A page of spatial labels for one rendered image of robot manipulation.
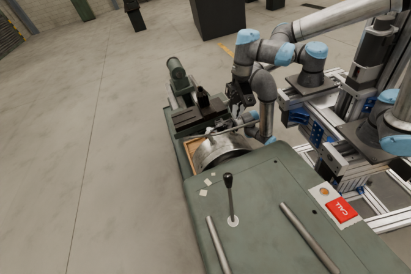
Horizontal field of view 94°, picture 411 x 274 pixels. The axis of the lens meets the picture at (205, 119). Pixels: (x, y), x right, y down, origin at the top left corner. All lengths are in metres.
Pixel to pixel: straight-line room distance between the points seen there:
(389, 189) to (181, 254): 1.81
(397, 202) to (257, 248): 1.62
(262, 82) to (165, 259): 1.72
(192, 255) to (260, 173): 1.38
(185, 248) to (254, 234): 1.41
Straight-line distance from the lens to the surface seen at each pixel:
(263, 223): 0.71
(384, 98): 0.96
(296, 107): 1.38
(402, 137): 0.85
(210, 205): 0.74
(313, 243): 0.69
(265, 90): 0.95
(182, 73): 1.87
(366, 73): 1.16
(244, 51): 0.70
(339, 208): 0.75
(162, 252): 2.12
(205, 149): 0.91
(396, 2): 0.78
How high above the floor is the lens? 1.93
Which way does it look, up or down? 42 degrees down
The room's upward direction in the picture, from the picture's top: 15 degrees counter-clockwise
